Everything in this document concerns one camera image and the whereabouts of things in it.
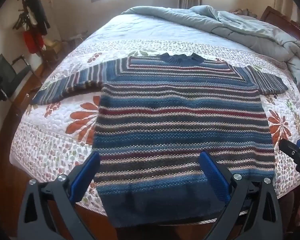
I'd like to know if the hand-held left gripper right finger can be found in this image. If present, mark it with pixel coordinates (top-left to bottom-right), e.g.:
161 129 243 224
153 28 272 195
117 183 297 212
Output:
199 150 282 240

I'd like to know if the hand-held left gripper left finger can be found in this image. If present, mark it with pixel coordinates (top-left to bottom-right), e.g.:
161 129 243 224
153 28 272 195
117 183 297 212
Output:
17 152 102 240

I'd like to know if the striped knit sweater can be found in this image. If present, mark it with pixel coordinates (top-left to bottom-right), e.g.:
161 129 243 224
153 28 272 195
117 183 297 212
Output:
31 52 289 228

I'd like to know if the grey comforter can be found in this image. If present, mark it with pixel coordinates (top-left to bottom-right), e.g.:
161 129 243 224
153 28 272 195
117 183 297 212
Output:
121 5 300 85

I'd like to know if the wooden headboard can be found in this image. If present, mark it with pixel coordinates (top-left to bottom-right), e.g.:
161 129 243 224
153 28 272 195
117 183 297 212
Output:
260 6 300 46

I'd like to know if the black chair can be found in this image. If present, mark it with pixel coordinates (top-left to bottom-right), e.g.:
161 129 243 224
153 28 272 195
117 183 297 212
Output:
0 54 32 102

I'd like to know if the red hanging garment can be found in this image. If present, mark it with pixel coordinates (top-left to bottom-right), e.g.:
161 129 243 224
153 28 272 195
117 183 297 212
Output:
23 29 45 55

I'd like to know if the floral quilted bedspread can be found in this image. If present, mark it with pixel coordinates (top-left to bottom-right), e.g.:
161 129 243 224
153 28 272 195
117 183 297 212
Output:
9 12 300 217

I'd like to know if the black hanging garment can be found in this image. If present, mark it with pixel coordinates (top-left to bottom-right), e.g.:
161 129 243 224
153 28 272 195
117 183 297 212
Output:
27 0 51 36

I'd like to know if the wooden coat rack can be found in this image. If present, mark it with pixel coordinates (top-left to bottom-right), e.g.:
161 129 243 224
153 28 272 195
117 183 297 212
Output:
12 0 50 60

